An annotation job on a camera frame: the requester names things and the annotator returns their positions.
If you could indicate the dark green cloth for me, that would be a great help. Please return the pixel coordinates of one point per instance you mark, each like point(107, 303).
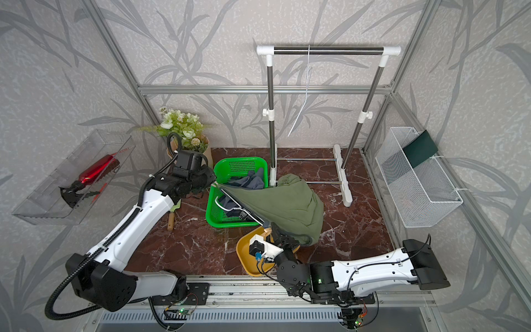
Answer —
point(420, 149)

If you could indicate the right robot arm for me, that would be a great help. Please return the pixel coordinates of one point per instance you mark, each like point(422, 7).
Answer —
point(344, 283)

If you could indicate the clear acrylic wall shelf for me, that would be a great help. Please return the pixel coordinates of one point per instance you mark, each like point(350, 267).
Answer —
point(45, 206)

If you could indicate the green perforated plastic basket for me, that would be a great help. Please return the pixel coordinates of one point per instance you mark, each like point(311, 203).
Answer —
point(225, 170)

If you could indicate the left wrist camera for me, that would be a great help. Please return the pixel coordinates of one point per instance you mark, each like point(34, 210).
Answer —
point(191, 161)

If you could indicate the white wire hanger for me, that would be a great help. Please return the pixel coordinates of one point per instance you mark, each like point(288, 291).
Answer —
point(234, 209)
point(307, 81)

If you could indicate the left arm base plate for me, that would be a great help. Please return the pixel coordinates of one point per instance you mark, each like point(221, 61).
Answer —
point(196, 294)

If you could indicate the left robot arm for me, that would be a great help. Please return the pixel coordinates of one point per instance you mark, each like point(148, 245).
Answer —
point(100, 276)

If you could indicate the red spray bottle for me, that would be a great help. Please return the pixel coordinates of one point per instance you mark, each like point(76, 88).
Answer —
point(72, 195)

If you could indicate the metal clothes rack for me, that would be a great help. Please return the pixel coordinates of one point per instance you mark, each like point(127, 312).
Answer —
point(269, 52)

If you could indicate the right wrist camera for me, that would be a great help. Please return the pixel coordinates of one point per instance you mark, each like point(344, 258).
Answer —
point(260, 249)

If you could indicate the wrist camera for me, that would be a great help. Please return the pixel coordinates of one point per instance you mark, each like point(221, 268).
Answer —
point(191, 161)
point(260, 249)

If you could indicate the white wire mesh basket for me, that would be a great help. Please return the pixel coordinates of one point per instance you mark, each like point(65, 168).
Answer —
point(423, 195)

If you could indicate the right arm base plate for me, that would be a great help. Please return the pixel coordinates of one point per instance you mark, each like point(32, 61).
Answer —
point(343, 299)

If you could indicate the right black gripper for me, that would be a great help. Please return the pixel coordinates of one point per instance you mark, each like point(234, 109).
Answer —
point(283, 241)

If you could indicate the white flower plant pot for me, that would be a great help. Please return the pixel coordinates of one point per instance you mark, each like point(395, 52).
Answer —
point(188, 126)

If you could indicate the yellow plastic tray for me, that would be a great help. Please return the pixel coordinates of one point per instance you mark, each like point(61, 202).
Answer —
point(286, 264)

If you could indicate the olive green tank top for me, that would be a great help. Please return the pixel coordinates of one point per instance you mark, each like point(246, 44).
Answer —
point(292, 205)

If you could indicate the navy blue tank top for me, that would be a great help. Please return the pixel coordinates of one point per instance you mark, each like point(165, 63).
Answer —
point(254, 180)

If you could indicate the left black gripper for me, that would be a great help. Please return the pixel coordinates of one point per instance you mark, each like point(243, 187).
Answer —
point(211, 178)

